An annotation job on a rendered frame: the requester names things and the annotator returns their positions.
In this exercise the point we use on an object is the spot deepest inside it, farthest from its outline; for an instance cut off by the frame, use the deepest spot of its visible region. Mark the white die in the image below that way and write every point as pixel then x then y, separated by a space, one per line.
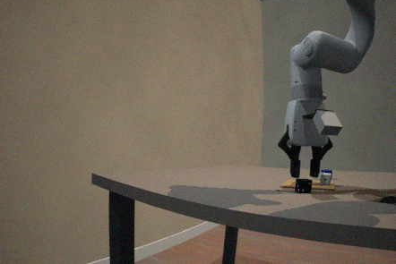
pixel 325 179

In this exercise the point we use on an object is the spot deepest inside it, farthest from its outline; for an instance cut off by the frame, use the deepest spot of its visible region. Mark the tan mat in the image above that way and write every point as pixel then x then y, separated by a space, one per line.
pixel 290 183

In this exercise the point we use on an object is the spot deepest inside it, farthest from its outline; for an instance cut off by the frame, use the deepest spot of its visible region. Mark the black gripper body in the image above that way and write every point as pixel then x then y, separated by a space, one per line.
pixel 301 131

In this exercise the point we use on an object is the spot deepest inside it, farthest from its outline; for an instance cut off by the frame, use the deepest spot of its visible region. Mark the black die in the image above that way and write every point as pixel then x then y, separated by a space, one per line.
pixel 303 186

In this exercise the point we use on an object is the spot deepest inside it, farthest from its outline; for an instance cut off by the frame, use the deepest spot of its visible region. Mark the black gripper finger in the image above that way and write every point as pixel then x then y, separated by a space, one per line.
pixel 293 154
pixel 318 153

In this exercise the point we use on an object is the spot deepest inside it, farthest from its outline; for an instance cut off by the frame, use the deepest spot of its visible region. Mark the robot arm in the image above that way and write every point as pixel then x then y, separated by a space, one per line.
pixel 331 53

